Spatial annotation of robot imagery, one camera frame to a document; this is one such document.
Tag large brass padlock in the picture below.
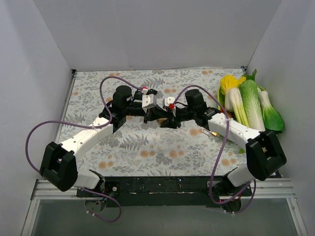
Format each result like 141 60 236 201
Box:
157 118 167 124

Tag black-headed key bunch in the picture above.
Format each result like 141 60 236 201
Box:
146 89 158 95

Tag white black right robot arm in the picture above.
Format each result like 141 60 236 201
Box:
163 89 286 196

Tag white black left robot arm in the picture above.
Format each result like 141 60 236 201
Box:
39 86 166 197

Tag floral patterned mat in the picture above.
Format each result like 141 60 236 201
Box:
59 68 246 177

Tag small brass padlock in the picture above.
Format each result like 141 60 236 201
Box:
201 129 218 137

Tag green plastic basket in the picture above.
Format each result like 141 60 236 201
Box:
217 86 283 143

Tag green celery stalks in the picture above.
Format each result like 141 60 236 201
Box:
232 96 249 127

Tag yellow-leaf napa cabbage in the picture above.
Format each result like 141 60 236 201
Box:
220 75 246 112

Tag green napa cabbage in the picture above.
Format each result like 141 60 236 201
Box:
239 80 265 131

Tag bok choy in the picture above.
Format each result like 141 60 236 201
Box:
258 90 284 132

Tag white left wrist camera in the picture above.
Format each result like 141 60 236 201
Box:
141 87 157 112

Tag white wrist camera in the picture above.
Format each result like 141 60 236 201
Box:
141 87 157 112
163 97 175 111

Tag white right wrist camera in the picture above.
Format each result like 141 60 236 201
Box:
163 97 175 111

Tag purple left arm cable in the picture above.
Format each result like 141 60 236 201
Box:
25 76 148 223

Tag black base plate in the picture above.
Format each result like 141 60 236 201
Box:
76 176 253 208

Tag aluminium frame rail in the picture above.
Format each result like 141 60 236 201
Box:
22 178 308 236

